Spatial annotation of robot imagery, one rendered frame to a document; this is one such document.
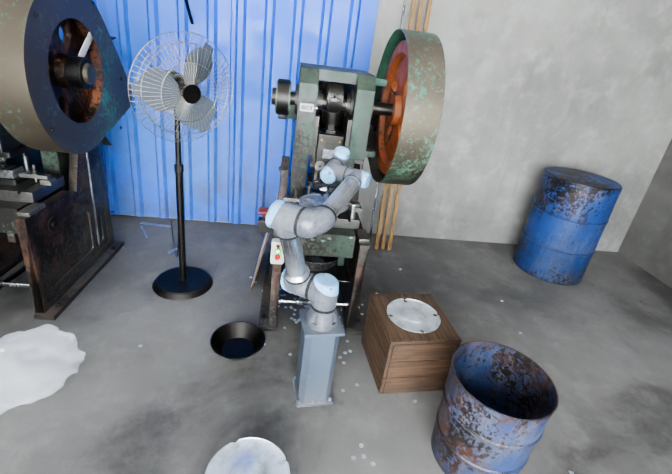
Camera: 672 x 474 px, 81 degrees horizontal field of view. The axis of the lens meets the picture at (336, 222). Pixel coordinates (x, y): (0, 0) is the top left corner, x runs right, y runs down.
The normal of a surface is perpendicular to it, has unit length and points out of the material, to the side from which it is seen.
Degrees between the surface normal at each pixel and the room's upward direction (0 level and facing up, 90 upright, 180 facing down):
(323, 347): 90
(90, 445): 0
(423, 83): 64
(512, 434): 92
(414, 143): 104
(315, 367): 90
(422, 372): 90
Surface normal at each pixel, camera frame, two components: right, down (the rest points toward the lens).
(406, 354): 0.18, 0.43
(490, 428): -0.43, 0.36
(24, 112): 0.01, 0.70
